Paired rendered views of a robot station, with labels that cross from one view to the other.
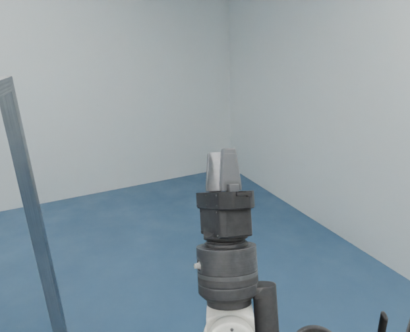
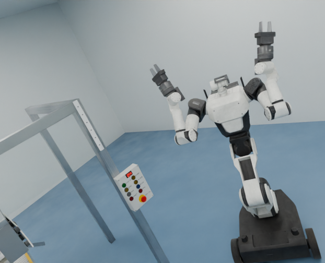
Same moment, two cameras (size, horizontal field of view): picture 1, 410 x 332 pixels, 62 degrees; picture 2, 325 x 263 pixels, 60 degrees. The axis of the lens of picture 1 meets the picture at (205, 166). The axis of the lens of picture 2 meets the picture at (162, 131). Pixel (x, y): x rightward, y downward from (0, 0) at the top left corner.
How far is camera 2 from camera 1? 144 cm
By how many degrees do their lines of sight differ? 16
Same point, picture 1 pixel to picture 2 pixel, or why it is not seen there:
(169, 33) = (50, 69)
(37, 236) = (72, 176)
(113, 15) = (11, 73)
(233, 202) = (162, 72)
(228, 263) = (166, 84)
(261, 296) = (176, 89)
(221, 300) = (169, 91)
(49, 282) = (86, 197)
